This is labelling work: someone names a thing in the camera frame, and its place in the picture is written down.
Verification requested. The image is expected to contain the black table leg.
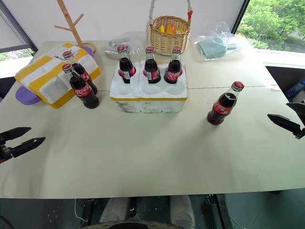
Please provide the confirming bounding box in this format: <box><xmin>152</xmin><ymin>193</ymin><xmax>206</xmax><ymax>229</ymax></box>
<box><xmin>204</xmin><ymin>193</ymin><xmax>234</xmax><ymax>229</ymax></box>

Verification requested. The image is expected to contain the black window frame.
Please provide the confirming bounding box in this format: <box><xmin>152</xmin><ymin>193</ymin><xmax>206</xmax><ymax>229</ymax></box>
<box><xmin>231</xmin><ymin>0</ymin><xmax>251</xmax><ymax>35</ymax></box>
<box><xmin>0</xmin><ymin>1</ymin><xmax>39</xmax><ymax>54</ymax></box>

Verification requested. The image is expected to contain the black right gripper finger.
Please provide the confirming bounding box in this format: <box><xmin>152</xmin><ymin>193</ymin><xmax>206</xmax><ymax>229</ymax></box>
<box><xmin>285</xmin><ymin>102</ymin><xmax>305</xmax><ymax>125</ymax></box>
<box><xmin>267</xmin><ymin>114</ymin><xmax>304</xmax><ymax>138</ymax></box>

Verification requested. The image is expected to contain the white foam bottle crate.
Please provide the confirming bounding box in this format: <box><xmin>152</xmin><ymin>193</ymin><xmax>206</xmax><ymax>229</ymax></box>
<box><xmin>109</xmin><ymin>60</ymin><xmax>189</xmax><ymax>114</ymax></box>

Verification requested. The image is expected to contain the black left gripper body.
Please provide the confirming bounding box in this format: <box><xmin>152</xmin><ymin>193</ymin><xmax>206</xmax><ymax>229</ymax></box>
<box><xmin>0</xmin><ymin>140</ymin><xmax>12</xmax><ymax>164</ymax></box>

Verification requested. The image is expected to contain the clear bag with green cloth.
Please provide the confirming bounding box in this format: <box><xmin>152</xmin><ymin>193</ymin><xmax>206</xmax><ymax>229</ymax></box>
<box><xmin>193</xmin><ymin>21</ymin><xmax>242</xmax><ymax>62</ymax></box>

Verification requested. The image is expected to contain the blue plastic bottle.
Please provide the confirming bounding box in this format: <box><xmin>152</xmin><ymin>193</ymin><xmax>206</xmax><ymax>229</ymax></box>
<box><xmin>285</xmin><ymin>80</ymin><xmax>305</xmax><ymax>103</ymax></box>

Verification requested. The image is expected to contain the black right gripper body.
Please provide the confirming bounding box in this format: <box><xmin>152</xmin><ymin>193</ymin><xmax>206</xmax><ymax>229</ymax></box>
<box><xmin>295</xmin><ymin>123</ymin><xmax>305</xmax><ymax>140</ymax></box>

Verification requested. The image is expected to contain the grey plastic bag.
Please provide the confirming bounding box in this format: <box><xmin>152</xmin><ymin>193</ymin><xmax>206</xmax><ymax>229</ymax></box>
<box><xmin>104</xmin><ymin>37</ymin><xmax>142</xmax><ymax>61</ymax></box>

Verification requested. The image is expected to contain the wicker basket with handle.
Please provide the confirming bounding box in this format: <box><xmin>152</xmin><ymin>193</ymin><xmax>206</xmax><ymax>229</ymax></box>
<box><xmin>144</xmin><ymin>0</ymin><xmax>193</xmax><ymax>57</ymax></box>

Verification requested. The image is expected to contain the white foam lid yellow tape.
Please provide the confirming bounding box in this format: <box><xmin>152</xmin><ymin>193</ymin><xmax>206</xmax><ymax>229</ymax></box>
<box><xmin>14</xmin><ymin>42</ymin><xmax>102</xmax><ymax>110</ymax></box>

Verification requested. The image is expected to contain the glass cola bottle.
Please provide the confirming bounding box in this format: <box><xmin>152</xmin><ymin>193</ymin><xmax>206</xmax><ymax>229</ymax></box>
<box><xmin>142</xmin><ymin>46</ymin><xmax>162</xmax><ymax>84</ymax></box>
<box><xmin>163</xmin><ymin>46</ymin><xmax>184</xmax><ymax>85</ymax></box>
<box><xmin>62</xmin><ymin>63</ymin><xmax>101</xmax><ymax>110</ymax></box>
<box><xmin>206</xmin><ymin>81</ymin><xmax>245</xmax><ymax>126</ymax></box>
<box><xmin>62</xmin><ymin>51</ymin><xmax>98</xmax><ymax>95</ymax></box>
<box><xmin>116</xmin><ymin>45</ymin><xmax>137</xmax><ymax>84</ymax></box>

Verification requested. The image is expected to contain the purple plastic plate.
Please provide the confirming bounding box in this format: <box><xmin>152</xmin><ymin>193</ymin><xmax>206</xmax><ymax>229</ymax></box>
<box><xmin>15</xmin><ymin>86</ymin><xmax>41</xmax><ymax>106</ymax></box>
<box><xmin>81</xmin><ymin>46</ymin><xmax>96</xmax><ymax>59</ymax></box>

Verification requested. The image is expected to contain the wooden branch rack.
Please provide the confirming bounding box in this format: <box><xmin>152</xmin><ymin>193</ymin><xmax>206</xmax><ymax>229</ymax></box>
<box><xmin>54</xmin><ymin>0</ymin><xmax>98</xmax><ymax>54</ymax></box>

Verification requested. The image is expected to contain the white thin cable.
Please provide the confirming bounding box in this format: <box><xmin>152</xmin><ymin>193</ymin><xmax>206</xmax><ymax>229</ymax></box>
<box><xmin>74</xmin><ymin>198</ymin><xmax>83</xmax><ymax>219</ymax></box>

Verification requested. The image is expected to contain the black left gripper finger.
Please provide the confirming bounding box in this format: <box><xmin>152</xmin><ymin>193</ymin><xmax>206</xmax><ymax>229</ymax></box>
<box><xmin>10</xmin><ymin>136</ymin><xmax>46</xmax><ymax>158</ymax></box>
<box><xmin>0</xmin><ymin>126</ymin><xmax>32</xmax><ymax>144</ymax></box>

